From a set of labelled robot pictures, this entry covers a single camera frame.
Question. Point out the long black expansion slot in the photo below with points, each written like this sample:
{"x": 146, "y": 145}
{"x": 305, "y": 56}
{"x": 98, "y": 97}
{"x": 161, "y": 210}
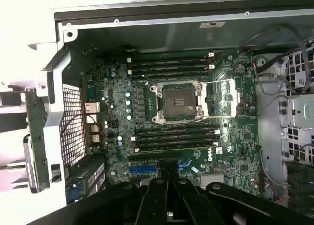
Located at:
{"x": 147, "y": 157}

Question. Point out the grey parts rack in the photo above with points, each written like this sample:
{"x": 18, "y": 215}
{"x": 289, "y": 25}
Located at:
{"x": 12, "y": 97}

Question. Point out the metal socket cover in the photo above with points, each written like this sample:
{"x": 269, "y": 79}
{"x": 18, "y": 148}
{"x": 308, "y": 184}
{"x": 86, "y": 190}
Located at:
{"x": 235, "y": 97}

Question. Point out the silver chipset heat sink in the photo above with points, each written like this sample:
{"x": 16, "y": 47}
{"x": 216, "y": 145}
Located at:
{"x": 212, "y": 179}

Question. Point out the blue expansion slot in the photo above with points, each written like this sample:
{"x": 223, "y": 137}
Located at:
{"x": 142, "y": 169}

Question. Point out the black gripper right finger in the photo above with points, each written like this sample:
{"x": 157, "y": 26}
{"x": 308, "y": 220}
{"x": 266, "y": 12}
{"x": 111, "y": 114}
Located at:
{"x": 189, "y": 205}

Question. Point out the CPU socket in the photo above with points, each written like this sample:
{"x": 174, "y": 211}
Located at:
{"x": 180, "y": 101}

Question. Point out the thin metal locking lever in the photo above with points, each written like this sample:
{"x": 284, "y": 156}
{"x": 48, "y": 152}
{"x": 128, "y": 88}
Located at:
{"x": 216, "y": 82}
{"x": 230, "y": 116}

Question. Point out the silver disk bay cage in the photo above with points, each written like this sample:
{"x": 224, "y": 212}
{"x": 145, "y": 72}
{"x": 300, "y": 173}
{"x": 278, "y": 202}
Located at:
{"x": 299, "y": 109}

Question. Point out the green motherboard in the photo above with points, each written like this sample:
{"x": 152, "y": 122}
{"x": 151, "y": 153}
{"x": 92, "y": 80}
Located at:
{"x": 245, "y": 136}

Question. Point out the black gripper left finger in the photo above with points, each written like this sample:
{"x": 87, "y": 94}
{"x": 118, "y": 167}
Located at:
{"x": 152, "y": 200}

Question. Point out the round coin battery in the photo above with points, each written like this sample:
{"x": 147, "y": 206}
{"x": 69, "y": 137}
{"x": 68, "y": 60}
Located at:
{"x": 239, "y": 68}

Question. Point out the open black PC case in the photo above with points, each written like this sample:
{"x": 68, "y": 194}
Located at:
{"x": 171, "y": 36}

